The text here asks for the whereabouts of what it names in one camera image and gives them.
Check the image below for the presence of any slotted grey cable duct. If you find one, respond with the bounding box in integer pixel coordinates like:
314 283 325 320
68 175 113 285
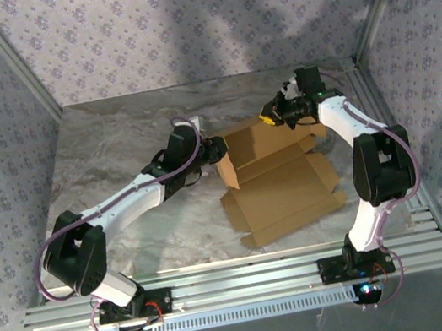
87 279 382 331

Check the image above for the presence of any aluminium side rail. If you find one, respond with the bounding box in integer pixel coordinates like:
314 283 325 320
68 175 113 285
341 43 442 245

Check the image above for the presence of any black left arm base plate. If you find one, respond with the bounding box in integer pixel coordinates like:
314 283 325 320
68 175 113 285
95 286 176 328

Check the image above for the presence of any aluminium mounting rail beam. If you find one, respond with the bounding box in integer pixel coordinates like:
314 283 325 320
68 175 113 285
17 223 442 331

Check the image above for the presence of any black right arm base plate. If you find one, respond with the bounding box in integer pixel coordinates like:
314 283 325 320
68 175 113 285
315 245 396 286

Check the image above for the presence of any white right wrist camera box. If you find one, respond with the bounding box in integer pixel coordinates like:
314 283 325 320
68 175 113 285
279 78 302 100

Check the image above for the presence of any brown cardboard paper box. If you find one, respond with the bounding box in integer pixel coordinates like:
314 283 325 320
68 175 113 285
206 105 354 254

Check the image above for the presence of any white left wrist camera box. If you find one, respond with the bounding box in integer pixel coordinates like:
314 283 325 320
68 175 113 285
188 113 207 135

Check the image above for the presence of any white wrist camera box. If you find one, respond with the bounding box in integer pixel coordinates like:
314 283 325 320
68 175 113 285
188 113 207 135
279 78 302 100

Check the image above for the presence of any red wire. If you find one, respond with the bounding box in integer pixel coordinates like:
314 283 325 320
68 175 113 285
369 260 390 284
144 299 164 317

